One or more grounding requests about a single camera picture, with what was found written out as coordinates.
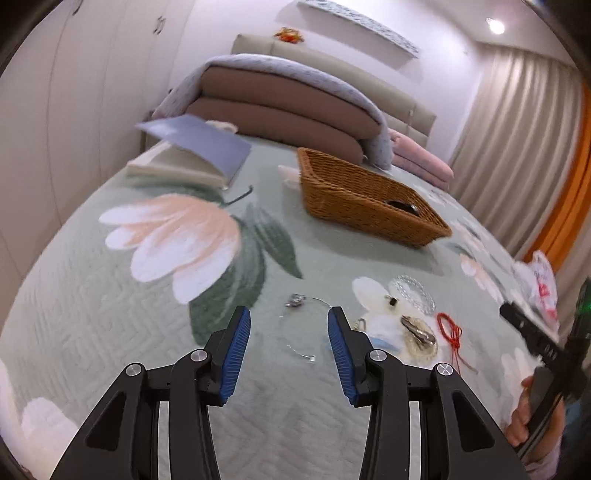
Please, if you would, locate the red cord bracelet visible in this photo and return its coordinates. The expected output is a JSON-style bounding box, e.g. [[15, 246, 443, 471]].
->
[[435, 312, 479, 375]]

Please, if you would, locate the silver hair clip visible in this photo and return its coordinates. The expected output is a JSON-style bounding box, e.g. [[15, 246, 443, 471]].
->
[[401, 315, 437, 348]]

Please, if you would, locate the light blue hair clip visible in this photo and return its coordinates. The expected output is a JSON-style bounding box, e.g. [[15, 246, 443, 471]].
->
[[367, 333, 399, 354]]

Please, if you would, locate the clear crystal bead bracelet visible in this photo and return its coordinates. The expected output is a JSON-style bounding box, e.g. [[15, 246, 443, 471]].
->
[[387, 274, 437, 315]]

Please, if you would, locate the black smart watch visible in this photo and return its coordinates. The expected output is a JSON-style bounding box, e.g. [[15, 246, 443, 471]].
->
[[387, 200, 420, 217]]

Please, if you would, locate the thin silver necklace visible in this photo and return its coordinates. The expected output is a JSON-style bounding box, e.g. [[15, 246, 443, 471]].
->
[[279, 293, 335, 364]]

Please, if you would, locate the right hand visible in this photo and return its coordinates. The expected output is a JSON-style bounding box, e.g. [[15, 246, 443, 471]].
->
[[505, 376, 565, 463]]

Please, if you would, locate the white plastic bag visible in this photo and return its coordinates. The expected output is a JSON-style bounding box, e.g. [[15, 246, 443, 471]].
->
[[512, 250, 560, 333]]

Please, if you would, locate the floral green bedspread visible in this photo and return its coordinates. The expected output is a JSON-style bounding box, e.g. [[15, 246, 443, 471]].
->
[[1, 140, 536, 479]]

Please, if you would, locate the beige curtain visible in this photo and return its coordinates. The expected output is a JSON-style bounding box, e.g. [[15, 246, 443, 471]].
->
[[450, 43, 591, 301]]

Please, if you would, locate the pink folded blanket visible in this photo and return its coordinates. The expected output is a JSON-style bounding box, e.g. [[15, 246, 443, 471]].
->
[[389, 129, 454, 191]]

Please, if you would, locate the beige bed headboard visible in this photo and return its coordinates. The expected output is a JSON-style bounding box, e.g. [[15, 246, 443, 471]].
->
[[231, 34, 437, 148]]

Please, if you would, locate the brown wicker basket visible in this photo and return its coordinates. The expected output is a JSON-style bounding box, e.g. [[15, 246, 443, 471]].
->
[[297, 148, 453, 249]]

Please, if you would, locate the white book under notebook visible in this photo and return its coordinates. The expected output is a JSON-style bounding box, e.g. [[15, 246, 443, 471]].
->
[[126, 141, 230, 189]]

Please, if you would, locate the lower brown pillow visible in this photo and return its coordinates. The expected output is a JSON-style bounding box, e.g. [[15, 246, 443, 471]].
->
[[186, 97, 363, 164]]

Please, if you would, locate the brown pillow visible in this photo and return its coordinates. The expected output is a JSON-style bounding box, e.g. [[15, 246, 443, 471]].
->
[[186, 97, 363, 164], [200, 66, 380, 140]]

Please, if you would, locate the blue notebook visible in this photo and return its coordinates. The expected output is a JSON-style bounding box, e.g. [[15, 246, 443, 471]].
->
[[136, 115, 252, 183]]

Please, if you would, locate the upper brown pillow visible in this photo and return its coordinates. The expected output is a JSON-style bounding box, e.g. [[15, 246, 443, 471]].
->
[[200, 66, 380, 140]]

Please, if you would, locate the white wardrobe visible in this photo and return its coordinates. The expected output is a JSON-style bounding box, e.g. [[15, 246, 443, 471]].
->
[[1, 1, 193, 313]]

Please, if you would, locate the orange plush toy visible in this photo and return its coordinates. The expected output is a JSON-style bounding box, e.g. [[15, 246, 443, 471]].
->
[[273, 27, 304, 44]]

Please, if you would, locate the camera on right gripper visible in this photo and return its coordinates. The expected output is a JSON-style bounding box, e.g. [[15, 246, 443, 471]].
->
[[570, 278, 591, 340]]

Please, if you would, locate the white wall art panel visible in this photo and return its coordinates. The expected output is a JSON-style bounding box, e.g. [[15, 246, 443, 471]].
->
[[297, 0, 421, 59]]

